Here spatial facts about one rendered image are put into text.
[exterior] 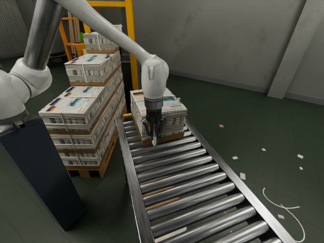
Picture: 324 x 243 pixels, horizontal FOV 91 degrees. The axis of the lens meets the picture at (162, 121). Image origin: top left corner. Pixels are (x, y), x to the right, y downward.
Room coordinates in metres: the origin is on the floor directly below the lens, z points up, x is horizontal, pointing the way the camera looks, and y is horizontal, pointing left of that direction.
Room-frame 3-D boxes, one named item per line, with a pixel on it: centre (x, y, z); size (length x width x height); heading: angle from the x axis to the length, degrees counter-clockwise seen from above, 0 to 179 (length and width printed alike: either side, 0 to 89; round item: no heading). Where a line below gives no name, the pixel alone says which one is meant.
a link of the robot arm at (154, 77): (0.68, 0.04, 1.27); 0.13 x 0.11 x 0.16; 174
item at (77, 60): (1.82, 0.84, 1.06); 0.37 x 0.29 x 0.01; 91
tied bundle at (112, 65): (2.11, 0.83, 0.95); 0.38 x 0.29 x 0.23; 89
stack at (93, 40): (2.41, 0.84, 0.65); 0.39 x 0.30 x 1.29; 91
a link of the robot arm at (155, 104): (0.67, 0.04, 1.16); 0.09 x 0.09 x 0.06
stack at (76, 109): (1.68, 0.83, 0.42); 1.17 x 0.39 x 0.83; 1
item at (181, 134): (0.87, 0.01, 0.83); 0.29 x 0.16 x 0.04; 110
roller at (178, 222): (0.36, -0.18, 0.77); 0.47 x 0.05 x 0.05; 110
